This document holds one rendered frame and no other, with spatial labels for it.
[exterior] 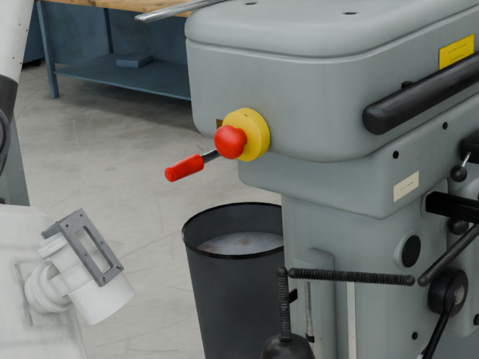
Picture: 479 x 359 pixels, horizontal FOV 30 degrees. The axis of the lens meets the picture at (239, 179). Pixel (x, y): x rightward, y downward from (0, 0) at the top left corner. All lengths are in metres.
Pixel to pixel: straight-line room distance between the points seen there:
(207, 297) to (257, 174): 2.25
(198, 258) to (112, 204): 2.09
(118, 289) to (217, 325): 2.43
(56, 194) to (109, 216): 0.55
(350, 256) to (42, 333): 0.41
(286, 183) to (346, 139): 0.19
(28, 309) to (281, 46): 0.43
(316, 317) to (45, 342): 0.37
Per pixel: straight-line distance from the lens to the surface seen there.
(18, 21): 1.22
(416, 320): 1.29
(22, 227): 1.15
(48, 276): 1.08
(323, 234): 1.21
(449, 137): 1.20
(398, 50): 1.03
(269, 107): 1.01
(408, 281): 1.08
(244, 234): 3.67
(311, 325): 1.24
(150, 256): 4.70
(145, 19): 1.04
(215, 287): 3.36
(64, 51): 8.74
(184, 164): 1.11
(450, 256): 1.13
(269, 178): 1.18
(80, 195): 5.59
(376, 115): 0.97
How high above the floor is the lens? 2.10
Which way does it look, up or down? 22 degrees down
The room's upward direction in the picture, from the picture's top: 4 degrees counter-clockwise
